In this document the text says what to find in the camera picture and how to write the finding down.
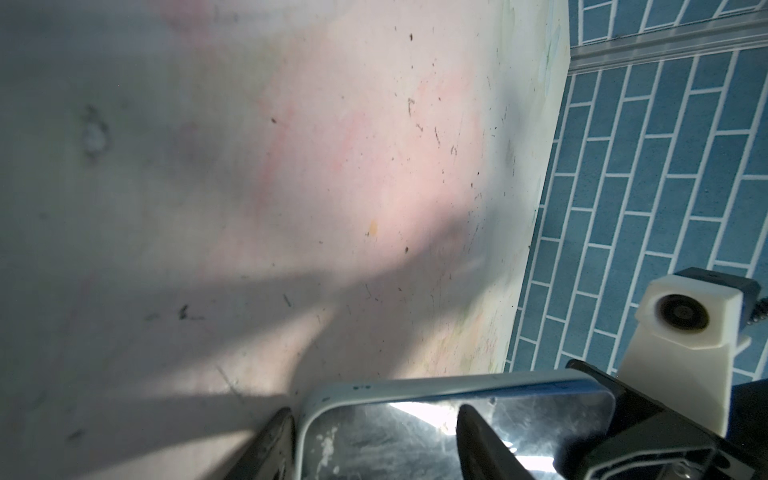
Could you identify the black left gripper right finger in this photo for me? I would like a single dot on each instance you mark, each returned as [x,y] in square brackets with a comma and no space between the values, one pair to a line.
[481,452]

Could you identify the blue phone black screen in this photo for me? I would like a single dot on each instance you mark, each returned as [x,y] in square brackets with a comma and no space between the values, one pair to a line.
[416,439]

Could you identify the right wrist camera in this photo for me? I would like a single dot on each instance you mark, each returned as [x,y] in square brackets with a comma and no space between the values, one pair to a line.
[689,331]

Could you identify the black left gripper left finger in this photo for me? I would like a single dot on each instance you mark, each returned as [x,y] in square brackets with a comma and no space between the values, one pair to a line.
[271,455]

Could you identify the light blue phone case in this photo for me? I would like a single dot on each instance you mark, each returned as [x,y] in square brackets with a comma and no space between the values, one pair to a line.
[337,395]

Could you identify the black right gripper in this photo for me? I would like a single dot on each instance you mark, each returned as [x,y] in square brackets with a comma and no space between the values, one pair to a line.
[648,440]

